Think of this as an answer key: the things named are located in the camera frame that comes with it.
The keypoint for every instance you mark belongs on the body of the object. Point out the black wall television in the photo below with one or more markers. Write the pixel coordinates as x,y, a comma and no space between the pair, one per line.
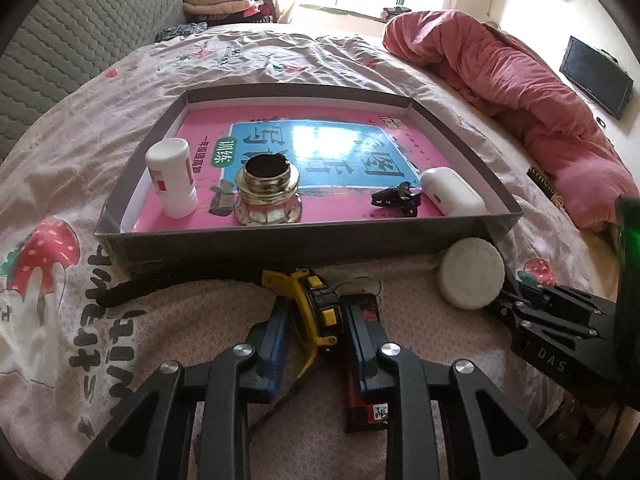
598,76

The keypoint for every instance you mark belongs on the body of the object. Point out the grey quilted headboard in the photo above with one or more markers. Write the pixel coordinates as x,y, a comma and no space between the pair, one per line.
62,44

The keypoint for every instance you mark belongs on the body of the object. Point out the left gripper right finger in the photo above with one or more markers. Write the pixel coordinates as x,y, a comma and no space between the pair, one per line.
485,436

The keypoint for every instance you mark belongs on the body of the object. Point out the black hair claw clip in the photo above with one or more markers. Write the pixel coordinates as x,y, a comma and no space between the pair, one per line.
400,197

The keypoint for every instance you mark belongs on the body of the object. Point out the white round jar lid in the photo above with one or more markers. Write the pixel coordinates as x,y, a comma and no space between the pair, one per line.
471,274

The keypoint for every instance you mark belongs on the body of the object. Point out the red black lighter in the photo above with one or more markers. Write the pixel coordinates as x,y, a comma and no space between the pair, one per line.
363,335

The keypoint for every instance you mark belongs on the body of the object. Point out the pink crumpled quilt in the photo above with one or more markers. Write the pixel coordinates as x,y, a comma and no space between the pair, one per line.
505,80

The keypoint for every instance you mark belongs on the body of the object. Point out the glass bottle gold neck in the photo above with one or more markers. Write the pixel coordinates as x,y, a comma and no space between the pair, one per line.
268,194

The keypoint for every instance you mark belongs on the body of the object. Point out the black gold rectangular box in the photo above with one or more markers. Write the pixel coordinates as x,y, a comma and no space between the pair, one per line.
545,185

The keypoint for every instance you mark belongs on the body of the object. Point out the folded clothes pile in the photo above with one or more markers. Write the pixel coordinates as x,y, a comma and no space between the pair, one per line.
204,14

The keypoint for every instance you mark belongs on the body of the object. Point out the yellow black tape measure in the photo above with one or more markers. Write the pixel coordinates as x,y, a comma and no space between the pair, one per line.
316,314

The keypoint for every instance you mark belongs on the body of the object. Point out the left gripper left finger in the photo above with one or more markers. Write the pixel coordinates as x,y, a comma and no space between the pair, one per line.
177,408

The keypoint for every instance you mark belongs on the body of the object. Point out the grey cardboard box tray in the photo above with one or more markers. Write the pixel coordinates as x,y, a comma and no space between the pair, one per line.
301,243

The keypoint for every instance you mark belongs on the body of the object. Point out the white earbuds charging case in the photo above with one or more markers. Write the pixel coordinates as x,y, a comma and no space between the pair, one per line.
450,193

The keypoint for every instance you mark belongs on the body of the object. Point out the strawberry print bed sheet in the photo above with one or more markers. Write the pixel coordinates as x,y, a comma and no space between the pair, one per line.
66,362

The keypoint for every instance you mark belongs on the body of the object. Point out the white pink lip balm tube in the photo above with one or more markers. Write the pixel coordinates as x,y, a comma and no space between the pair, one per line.
170,168

